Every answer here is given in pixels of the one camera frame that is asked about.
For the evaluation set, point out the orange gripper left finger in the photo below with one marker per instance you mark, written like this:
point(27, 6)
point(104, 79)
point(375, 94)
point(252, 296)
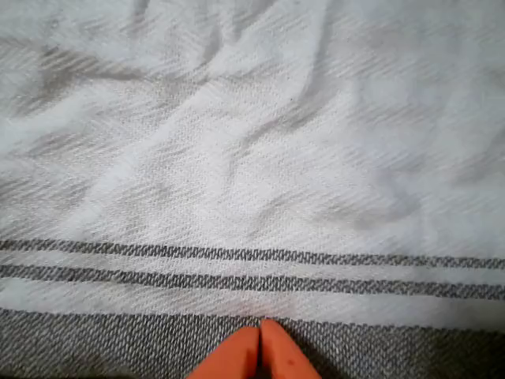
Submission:
point(233, 357)

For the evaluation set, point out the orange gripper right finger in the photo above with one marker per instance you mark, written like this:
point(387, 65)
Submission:
point(284, 355)

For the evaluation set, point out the white striped towel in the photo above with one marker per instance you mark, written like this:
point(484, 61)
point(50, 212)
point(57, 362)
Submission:
point(252, 158)

